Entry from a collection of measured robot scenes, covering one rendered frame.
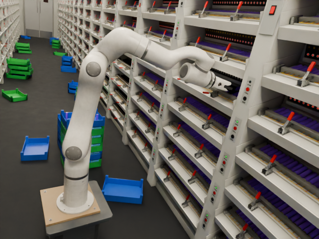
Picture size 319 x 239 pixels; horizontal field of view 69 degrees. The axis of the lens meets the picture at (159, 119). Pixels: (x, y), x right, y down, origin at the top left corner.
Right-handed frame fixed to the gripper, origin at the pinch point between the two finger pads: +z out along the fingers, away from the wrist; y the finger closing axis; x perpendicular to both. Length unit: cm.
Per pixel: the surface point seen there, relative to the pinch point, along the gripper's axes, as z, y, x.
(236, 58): -3.4, 1.3, -14.5
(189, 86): -5.6, 25.6, 8.8
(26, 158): -76, 105, 116
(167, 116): 3, 48, 37
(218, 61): -9.6, 6.3, -10.0
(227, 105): -4.5, -7.0, 8.0
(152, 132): 12, 73, 61
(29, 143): -73, 133, 118
